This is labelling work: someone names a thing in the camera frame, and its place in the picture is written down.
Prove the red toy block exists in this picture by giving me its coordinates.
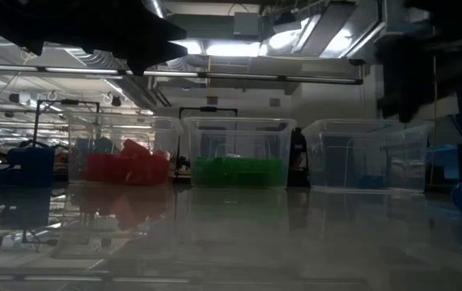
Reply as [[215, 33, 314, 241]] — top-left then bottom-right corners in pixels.
[[121, 158, 153, 186], [120, 138, 154, 162], [83, 152, 125, 183], [149, 150, 172, 186]]

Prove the horizontal ceiling pipe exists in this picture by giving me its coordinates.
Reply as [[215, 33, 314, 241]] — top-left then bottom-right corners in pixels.
[[0, 63, 364, 86]]

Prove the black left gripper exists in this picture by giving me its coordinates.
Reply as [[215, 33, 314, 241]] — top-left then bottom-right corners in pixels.
[[44, 0, 189, 77]]

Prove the ceiling light panel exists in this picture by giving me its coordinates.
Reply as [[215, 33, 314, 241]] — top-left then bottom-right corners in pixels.
[[173, 39, 204, 56], [205, 41, 262, 58]]

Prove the large silver air duct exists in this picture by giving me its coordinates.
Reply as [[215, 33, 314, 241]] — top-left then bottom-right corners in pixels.
[[261, 0, 388, 61]]

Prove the black gantry frame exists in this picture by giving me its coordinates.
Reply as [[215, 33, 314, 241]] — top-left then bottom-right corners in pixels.
[[178, 106, 239, 122], [32, 99, 101, 149]]

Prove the black frame bracket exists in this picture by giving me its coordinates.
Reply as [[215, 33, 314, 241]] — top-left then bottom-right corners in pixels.
[[288, 127, 312, 188]]

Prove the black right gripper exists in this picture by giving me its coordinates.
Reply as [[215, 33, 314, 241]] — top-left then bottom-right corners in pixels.
[[375, 36, 434, 124]]

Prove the silver ribbed duct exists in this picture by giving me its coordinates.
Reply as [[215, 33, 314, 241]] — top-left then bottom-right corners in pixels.
[[64, 48, 163, 108], [141, 0, 167, 19]]

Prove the green toy block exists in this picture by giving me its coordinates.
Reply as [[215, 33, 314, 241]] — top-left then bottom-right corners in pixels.
[[231, 157, 287, 189], [193, 156, 232, 188]]

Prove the grey ceiling box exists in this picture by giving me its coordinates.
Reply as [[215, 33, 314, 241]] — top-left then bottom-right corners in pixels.
[[233, 11, 261, 37]]

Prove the clear plastic bin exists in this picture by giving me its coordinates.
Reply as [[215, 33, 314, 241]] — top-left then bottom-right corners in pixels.
[[301, 118, 434, 193], [182, 116, 297, 191], [66, 114, 183, 189]]

